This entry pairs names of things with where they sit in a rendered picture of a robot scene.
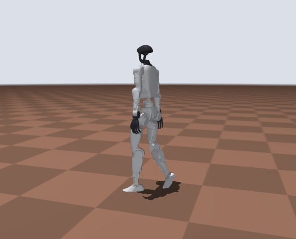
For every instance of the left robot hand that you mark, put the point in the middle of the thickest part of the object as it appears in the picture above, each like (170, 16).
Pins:
(135, 124)

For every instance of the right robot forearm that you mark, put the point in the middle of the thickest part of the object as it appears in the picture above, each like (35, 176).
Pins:
(157, 102)

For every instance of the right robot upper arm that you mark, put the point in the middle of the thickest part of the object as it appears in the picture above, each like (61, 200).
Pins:
(158, 92)

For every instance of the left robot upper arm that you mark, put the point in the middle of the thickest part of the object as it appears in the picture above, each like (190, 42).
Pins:
(137, 72)

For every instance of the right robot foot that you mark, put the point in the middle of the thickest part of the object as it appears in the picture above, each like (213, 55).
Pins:
(168, 180)

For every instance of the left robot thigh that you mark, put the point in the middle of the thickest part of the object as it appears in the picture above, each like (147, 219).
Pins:
(136, 138)

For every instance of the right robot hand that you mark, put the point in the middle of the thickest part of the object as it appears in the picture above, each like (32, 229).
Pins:
(160, 122)

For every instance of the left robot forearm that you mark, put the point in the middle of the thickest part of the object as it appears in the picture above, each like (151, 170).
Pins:
(136, 101)

